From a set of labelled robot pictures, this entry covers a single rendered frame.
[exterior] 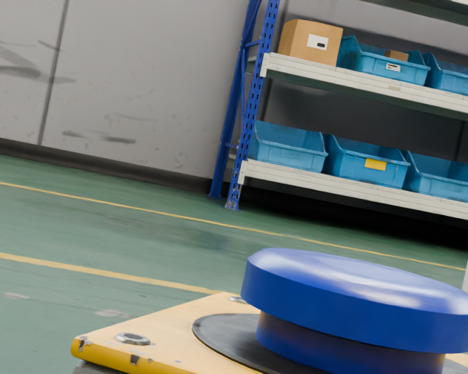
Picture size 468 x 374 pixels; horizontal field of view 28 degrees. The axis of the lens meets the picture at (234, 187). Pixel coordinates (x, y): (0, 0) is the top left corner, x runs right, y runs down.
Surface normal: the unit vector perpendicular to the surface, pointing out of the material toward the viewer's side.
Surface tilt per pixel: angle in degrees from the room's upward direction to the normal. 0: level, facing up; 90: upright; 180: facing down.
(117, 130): 90
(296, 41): 90
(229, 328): 0
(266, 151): 95
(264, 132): 86
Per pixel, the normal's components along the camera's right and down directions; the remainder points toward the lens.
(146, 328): 0.20, -0.98
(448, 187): 0.17, 0.18
